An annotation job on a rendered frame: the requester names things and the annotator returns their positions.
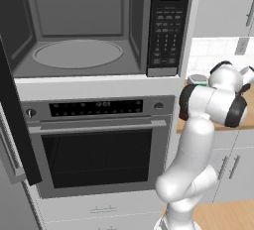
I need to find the oven door with dark window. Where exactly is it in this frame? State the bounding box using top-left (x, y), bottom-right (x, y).
top-left (28, 119), bottom-right (172, 199)

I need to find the grey microwave turntable plate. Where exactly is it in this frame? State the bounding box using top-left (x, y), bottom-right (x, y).
top-left (32, 39), bottom-right (124, 70)

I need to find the black microwave oven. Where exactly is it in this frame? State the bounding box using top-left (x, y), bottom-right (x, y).
top-left (0, 0), bottom-right (193, 79)

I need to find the black microwave door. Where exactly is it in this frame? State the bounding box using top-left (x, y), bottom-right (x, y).
top-left (0, 34), bottom-right (44, 187)

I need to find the grey base cupboard door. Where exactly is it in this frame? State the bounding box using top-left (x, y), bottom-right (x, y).
top-left (213, 130), bottom-right (254, 204)
top-left (199, 131), bottom-right (240, 204)

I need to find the round silver oven knob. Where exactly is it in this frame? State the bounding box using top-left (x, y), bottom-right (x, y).
top-left (25, 107), bottom-right (37, 119)
top-left (153, 101), bottom-right (165, 111)

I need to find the white tall oven cabinet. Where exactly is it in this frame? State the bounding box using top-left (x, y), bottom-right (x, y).
top-left (13, 0), bottom-right (203, 230)

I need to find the grey round container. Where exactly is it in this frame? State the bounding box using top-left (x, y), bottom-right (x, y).
top-left (187, 73), bottom-right (209, 88)

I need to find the white drawer front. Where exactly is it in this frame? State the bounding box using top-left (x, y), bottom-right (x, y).
top-left (44, 211), bottom-right (166, 230)
top-left (37, 189), bottom-right (168, 224)

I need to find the silver oven door handle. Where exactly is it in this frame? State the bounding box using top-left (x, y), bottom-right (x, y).
top-left (29, 120), bottom-right (168, 136)

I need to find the stainless steel wall oven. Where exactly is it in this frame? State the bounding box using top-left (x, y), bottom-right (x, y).
top-left (21, 94), bottom-right (176, 199)

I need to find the silver cupboard handle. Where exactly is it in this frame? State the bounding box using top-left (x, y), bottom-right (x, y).
top-left (245, 7), bottom-right (254, 28)
top-left (217, 156), bottom-right (230, 180)
top-left (228, 154), bottom-right (242, 179)

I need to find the grey microwave door handle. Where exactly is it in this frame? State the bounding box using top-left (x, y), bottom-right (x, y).
top-left (0, 104), bottom-right (27, 185)

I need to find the grey wall cupboard door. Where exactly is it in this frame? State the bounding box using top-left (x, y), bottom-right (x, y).
top-left (192, 0), bottom-right (254, 39)

